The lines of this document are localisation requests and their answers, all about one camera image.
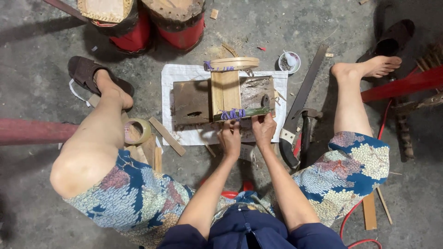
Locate dark wooden stick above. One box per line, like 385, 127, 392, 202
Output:
42, 0, 88, 22

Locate red round pole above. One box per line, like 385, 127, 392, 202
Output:
0, 118, 79, 146

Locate hand saw with black handle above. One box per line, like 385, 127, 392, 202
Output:
279, 43, 329, 169

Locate red plastic stool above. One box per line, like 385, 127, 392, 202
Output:
201, 178, 255, 200

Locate red wooden beam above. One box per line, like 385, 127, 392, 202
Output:
361, 66, 443, 104

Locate rusty ribbed rod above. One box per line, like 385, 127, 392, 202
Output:
394, 102, 415, 162

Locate dark metal hammer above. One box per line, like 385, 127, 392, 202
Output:
292, 108, 324, 171

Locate short wooden plank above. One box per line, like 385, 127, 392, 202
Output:
362, 192, 377, 231

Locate red cable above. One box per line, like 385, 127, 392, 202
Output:
339, 99, 394, 249

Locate person's left leg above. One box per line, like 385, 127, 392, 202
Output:
50, 68, 134, 200

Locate white paper scrap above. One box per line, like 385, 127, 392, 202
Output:
69, 79, 91, 103

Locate white woven sack mat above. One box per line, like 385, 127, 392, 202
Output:
161, 64, 289, 146

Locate red drum with hide top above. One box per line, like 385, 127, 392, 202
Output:
77, 0, 153, 54
141, 0, 207, 52

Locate bamboo frame with purple ties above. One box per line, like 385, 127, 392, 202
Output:
204, 57, 271, 122

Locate person's left hand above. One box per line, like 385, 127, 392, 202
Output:
217, 120, 242, 160

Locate clear tape roll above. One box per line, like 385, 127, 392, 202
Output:
123, 118, 152, 145

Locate floral patterned shorts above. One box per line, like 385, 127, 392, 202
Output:
64, 131, 391, 249

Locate person's right leg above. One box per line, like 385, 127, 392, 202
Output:
330, 55, 403, 139

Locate bundle of bamboo sticks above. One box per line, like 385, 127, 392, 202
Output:
415, 41, 443, 73

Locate person's leg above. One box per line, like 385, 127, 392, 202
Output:
50, 68, 134, 200
330, 55, 403, 139

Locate thin wooden strip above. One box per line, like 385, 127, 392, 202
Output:
376, 187, 394, 225

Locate flat wooden slat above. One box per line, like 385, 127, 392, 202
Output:
149, 117, 187, 157

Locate person's right hand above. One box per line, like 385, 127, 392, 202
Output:
251, 113, 278, 149

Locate dark blue shirt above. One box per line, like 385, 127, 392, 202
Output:
157, 204, 347, 249

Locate small white bowl with bottle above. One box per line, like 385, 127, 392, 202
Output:
278, 50, 301, 74

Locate brown sandal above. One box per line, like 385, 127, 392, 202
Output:
67, 56, 135, 98
356, 19, 416, 63

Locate pile of wood offcuts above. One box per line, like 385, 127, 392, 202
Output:
125, 133, 163, 173

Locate weathered wooden work block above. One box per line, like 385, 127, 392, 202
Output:
172, 76, 277, 127

